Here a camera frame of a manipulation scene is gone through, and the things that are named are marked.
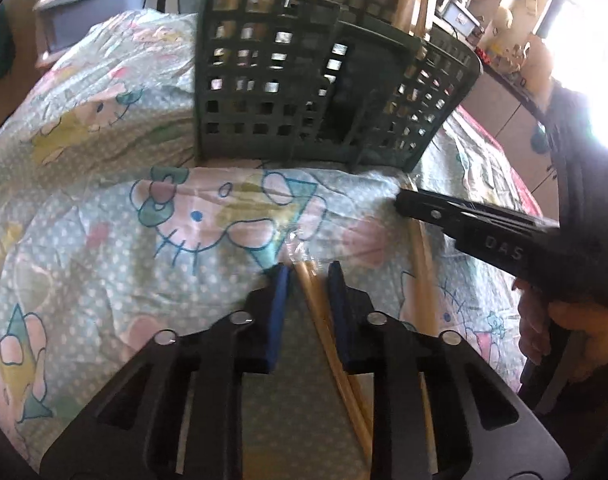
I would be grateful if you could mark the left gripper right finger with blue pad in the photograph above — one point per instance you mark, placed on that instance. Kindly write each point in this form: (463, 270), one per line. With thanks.
(440, 411)

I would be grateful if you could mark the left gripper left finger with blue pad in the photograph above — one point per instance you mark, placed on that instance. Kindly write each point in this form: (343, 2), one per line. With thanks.
(173, 411)

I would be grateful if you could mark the white kitchen cabinets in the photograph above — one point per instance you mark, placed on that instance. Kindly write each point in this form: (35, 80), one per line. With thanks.
(517, 124)

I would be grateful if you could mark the right hand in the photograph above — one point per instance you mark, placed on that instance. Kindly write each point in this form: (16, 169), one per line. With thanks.
(537, 316)

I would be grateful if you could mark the cartoon print light blue cloth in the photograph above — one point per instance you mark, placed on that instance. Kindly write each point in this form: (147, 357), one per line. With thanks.
(107, 237)

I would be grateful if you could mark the light blue storage box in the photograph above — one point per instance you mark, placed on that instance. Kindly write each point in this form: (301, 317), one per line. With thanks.
(460, 18)

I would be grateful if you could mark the green plastic utensil basket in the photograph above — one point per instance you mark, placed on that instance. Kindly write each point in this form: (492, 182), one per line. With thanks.
(322, 80)

